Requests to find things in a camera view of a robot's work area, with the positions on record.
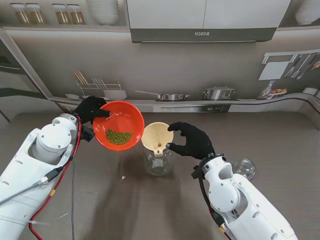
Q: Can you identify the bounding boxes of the beige plastic funnel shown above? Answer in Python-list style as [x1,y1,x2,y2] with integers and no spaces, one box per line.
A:
[141,121,175,158]

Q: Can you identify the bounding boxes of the printed kitchen backdrop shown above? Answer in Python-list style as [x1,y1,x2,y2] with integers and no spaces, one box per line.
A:
[0,0,320,123]

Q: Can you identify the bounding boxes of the red left arm cable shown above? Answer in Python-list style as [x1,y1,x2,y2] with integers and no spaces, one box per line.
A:
[28,116,85,240]

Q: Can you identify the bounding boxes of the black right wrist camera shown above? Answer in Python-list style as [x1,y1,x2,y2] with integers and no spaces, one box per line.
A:
[191,166,203,180]

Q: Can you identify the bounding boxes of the green mung beans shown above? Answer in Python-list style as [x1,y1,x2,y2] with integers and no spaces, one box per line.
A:
[104,128,134,146]

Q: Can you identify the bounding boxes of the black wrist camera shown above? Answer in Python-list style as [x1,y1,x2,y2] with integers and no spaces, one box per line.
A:
[191,166,203,180]
[79,124,96,142]

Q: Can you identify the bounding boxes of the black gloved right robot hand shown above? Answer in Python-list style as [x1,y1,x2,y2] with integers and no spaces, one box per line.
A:
[166,121,216,161]

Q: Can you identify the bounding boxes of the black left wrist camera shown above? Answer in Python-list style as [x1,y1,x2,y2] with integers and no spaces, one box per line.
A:
[79,124,96,142]

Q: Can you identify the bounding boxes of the light grey left arm cable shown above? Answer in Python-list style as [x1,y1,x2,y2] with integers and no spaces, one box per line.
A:
[0,169,63,205]

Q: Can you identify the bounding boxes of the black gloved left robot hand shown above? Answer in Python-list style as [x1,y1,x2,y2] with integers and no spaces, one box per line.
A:
[74,96,112,125]

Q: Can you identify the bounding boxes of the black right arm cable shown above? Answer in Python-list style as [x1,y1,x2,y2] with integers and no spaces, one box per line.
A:
[198,161,225,226]

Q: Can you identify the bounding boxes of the clear glass jar lid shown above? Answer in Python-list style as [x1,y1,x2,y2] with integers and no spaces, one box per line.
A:
[233,157,258,181]

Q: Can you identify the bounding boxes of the clear glass jar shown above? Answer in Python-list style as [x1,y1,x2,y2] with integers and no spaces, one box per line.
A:
[143,148,173,177]

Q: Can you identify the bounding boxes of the orange plastic bowl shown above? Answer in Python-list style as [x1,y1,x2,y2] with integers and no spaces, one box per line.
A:
[92,100,145,151]

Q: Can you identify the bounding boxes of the dark grey hanging cable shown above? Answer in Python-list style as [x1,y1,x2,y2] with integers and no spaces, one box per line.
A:
[71,159,77,240]

